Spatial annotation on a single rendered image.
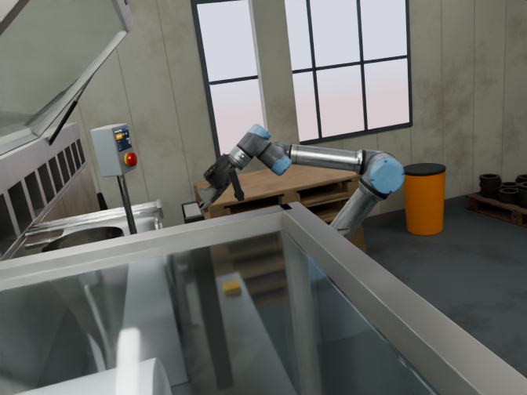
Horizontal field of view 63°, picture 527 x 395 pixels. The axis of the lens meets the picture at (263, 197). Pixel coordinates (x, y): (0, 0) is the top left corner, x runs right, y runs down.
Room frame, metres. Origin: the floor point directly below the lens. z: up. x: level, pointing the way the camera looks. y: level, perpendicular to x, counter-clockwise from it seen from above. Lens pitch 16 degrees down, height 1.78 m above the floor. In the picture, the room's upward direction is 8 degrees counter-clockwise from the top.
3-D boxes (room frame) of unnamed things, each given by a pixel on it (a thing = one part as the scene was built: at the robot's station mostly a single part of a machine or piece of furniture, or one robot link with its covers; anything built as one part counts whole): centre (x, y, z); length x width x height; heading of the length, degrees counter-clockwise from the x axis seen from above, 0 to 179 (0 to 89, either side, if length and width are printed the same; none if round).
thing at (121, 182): (0.91, 0.30, 1.51); 0.02 x 0.02 x 0.20
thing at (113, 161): (0.91, 0.29, 1.66); 0.07 x 0.07 x 0.10; 77
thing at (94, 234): (0.73, 0.33, 1.50); 0.14 x 0.14 x 0.06
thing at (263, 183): (3.53, -0.08, 0.45); 1.31 x 0.88 x 0.91; 104
